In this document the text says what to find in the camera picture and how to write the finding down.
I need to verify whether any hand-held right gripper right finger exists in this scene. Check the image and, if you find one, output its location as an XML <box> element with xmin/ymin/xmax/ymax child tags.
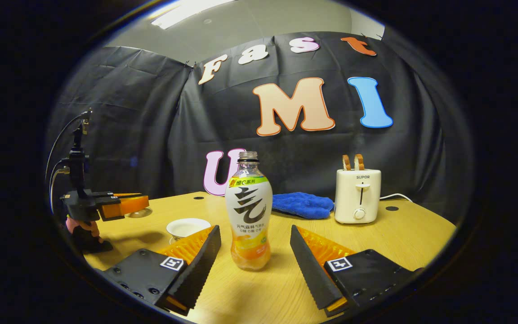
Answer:
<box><xmin>290</xmin><ymin>224</ymin><xmax>426</xmax><ymax>318</ymax></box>

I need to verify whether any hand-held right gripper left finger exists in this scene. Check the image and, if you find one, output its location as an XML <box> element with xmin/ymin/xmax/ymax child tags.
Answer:
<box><xmin>99</xmin><ymin>224</ymin><xmax>222</xmax><ymax>316</ymax></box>

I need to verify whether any cream ceramic teacup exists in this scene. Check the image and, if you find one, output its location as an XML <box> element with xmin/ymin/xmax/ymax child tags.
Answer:
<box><xmin>166</xmin><ymin>218</ymin><xmax>212</xmax><ymax>243</ymax></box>

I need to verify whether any clear water bottle orange label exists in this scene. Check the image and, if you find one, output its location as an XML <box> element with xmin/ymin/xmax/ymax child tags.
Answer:
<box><xmin>225</xmin><ymin>151</ymin><xmax>273</xmax><ymax>271</ymax></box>

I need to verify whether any black backdrop cloth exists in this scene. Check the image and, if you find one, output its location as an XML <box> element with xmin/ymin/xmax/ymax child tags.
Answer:
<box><xmin>45</xmin><ymin>31</ymin><xmax>471</xmax><ymax>225</ymax></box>

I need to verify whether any blue towel cloth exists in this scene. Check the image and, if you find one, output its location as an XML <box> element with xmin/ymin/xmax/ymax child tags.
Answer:
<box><xmin>272</xmin><ymin>192</ymin><xmax>335</xmax><ymax>220</ymax></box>

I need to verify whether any cream toaster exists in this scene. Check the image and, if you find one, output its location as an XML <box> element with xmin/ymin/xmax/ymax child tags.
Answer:
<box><xmin>334</xmin><ymin>169</ymin><xmax>382</xmax><ymax>225</ymax></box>

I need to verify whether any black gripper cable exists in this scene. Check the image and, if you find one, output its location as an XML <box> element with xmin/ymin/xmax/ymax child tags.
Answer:
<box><xmin>45</xmin><ymin>110</ymin><xmax>92</xmax><ymax>213</ymax></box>

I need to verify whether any white power cable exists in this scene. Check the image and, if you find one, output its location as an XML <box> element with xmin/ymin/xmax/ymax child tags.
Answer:
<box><xmin>380</xmin><ymin>193</ymin><xmax>415</xmax><ymax>204</ymax></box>

